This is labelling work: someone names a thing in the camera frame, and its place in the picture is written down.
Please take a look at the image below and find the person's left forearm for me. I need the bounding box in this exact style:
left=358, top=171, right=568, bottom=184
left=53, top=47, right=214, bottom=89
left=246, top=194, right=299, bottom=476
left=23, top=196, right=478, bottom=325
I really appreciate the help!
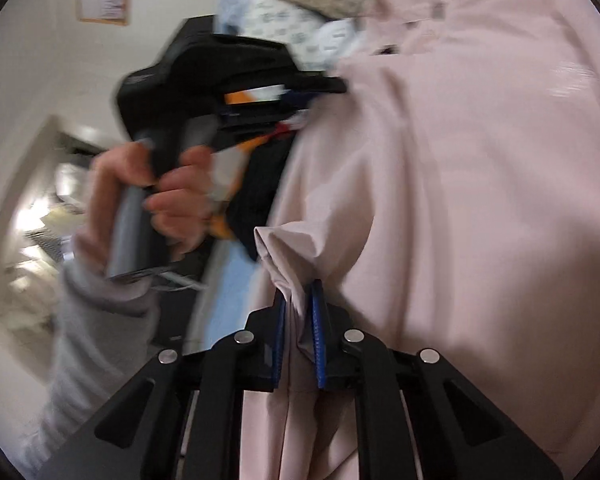
left=20, top=230, right=161, bottom=476

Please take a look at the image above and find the white floral pillow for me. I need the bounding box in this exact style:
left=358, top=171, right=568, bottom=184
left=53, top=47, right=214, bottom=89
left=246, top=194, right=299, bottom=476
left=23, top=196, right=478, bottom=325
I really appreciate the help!
left=240, top=0, right=331, bottom=68

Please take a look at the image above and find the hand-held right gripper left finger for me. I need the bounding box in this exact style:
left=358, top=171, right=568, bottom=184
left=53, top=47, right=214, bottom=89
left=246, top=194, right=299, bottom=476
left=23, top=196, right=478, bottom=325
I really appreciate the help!
left=37, top=290, right=287, bottom=480

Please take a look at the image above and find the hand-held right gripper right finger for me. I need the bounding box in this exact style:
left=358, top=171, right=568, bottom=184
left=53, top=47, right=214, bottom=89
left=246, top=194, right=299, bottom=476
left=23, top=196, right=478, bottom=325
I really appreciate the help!
left=307, top=280, right=563, bottom=480

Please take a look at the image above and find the light blue bedsheet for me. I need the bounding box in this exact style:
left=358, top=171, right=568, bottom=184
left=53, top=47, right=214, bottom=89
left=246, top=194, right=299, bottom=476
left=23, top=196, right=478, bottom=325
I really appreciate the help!
left=205, top=245, right=276, bottom=356

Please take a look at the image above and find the black garment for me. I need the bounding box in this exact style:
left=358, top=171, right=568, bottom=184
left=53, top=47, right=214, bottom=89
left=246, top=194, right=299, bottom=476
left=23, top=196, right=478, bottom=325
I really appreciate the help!
left=225, top=135, right=296, bottom=261

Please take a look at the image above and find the person's left hand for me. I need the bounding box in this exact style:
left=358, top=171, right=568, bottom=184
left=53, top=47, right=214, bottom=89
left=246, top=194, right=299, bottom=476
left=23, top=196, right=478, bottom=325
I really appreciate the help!
left=77, top=141, right=216, bottom=266

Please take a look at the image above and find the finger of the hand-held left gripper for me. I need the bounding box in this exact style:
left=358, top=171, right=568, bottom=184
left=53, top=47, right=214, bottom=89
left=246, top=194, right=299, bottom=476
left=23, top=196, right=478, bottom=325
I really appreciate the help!
left=220, top=109, right=308, bottom=136
left=280, top=76, right=348, bottom=111

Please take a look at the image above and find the pink hooded jacket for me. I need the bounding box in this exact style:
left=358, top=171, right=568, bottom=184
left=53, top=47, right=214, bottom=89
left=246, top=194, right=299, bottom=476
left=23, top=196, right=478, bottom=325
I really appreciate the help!
left=240, top=0, right=600, bottom=480

